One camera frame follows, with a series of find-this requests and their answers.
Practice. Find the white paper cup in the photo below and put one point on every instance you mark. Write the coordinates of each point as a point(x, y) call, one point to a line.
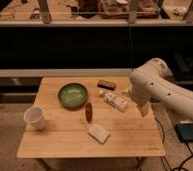
point(35, 117)

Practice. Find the brown tray on shelf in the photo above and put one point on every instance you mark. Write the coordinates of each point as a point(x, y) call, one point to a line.
point(121, 9)

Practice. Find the dark red rectangular box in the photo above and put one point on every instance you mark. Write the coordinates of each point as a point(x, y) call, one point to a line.
point(106, 84)

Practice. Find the wooden background shelf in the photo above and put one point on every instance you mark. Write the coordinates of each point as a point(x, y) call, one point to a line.
point(85, 13)

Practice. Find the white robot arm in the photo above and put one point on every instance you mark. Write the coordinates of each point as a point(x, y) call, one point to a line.
point(149, 81)

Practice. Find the wooden table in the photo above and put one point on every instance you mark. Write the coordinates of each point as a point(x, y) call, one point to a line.
point(66, 131)

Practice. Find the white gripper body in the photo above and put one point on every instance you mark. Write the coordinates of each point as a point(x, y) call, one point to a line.
point(144, 109)

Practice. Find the green ceramic bowl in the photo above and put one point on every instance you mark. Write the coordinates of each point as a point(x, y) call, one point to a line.
point(72, 95)

